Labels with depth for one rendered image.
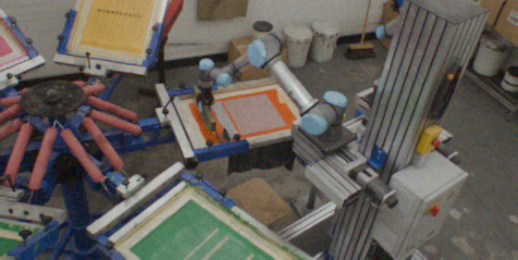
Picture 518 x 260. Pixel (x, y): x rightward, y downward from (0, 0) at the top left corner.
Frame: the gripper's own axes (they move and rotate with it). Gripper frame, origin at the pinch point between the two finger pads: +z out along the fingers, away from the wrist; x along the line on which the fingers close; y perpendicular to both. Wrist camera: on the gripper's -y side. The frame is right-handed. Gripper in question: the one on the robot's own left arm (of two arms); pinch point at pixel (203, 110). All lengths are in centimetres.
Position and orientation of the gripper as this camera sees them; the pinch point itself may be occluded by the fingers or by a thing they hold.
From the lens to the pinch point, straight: 287.0
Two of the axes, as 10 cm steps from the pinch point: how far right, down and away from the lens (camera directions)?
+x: 9.2, -1.8, 3.5
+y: 3.8, 6.1, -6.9
